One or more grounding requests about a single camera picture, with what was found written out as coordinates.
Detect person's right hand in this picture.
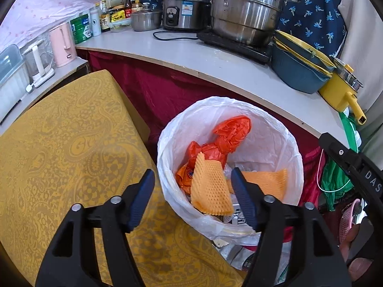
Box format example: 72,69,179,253
341,224,374,284

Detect green and white box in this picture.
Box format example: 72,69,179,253
70,13,93,45

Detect dark red table skirt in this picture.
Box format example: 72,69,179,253
87,51,327,247

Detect yellow strainer basin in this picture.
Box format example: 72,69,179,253
275,30,336,74

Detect white container with clear lid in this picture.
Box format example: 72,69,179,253
0,44,30,109

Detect white plastic bottle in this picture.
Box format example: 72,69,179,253
90,8,102,37

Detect glass kettle with white handle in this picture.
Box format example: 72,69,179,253
22,39,56,88

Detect bin with white bag liner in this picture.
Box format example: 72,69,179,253
157,96,304,240

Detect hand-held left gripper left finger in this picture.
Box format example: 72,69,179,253
37,169,156,287

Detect large steel steamer pot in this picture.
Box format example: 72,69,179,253
199,0,302,47

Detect dark soy sauce bottle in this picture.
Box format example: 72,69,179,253
100,0,112,33

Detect yellow patterned tablecloth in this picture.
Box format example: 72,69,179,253
0,70,243,287

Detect pink plastic basket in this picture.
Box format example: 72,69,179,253
338,199,361,246

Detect black induction cooktop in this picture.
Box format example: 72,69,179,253
196,28,273,65

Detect navy palm print cloth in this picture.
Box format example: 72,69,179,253
135,0,348,63

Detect pink dotted curtain cloth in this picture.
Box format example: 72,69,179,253
0,0,135,55

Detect beige curtain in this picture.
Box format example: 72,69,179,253
327,0,383,126

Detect white cable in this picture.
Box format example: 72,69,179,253
317,148,354,192

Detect orange plastic bag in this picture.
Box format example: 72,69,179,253
176,116,252,195

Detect steel rice cooker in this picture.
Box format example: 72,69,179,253
162,0,212,31

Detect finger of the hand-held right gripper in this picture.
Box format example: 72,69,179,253
319,132,362,174

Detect yellow electric pot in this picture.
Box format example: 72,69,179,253
318,56,367,125

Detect stacked blue yellow basins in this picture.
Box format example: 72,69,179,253
271,30,336,94

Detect black power cable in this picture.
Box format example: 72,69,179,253
153,30,200,41

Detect orange foam fruit net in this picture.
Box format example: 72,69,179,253
191,152,235,216
227,169,288,204

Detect pink electric kettle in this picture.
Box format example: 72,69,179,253
49,22,77,68

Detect small steel lidded pot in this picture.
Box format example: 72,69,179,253
131,3,163,32

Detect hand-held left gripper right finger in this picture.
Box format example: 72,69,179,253
231,167,352,287

